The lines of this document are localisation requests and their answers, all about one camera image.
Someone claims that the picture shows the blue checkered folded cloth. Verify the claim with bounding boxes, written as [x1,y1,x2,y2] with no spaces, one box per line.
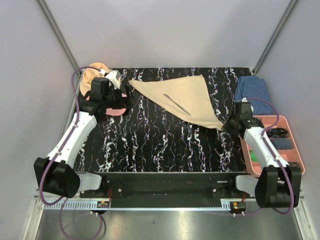
[234,75,274,116]

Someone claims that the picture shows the slotted aluminium rail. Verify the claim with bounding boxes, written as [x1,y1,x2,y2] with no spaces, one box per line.
[33,181,306,211]

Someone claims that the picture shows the aluminium frame post left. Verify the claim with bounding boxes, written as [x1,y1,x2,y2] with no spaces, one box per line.
[36,0,80,70]

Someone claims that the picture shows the aluminium frame post right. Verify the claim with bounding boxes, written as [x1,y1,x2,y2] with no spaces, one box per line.
[252,0,300,75]

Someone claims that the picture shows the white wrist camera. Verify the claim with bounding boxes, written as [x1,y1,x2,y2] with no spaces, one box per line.
[99,69,121,90]
[241,97,254,113]

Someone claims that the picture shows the beige bucket hat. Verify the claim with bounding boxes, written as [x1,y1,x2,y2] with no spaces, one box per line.
[79,62,113,96]

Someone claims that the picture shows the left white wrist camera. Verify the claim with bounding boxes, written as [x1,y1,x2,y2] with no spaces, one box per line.
[99,69,121,90]

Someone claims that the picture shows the dark patterned rolled sock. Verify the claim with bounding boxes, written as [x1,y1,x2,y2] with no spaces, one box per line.
[289,162,301,169]

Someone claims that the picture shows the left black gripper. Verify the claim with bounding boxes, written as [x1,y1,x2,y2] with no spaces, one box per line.
[103,84,137,110]

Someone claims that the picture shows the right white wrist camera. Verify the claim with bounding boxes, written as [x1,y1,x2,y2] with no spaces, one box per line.
[241,97,254,113]

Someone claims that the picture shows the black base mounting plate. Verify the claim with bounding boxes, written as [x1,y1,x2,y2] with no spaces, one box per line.
[80,172,249,199]

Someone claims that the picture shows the pink divided organizer tray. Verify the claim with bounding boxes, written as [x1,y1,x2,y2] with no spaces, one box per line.
[240,115,305,177]

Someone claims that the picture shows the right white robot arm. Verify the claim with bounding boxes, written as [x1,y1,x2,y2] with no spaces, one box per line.
[223,101,302,214]

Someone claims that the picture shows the aluminium frame post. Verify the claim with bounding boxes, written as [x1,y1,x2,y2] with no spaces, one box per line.
[36,0,80,70]
[252,0,300,75]

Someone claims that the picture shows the grey blue rolled sock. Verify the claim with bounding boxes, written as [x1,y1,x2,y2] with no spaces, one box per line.
[270,138,293,150]

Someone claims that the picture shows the green rolled sock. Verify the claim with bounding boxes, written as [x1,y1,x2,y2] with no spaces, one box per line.
[249,150,259,163]

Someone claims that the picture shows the pink baseball cap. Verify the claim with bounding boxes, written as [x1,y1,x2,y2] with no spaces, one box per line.
[80,93,127,117]

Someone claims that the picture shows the teal patterned rolled sock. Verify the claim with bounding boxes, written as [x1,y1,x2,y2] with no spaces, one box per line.
[267,127,289,138]

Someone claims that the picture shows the beige cloth napkin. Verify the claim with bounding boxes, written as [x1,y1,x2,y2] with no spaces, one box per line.
[129,75,224,130]

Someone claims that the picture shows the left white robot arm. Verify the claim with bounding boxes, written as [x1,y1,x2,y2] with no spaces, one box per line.
[33,71,133,198]

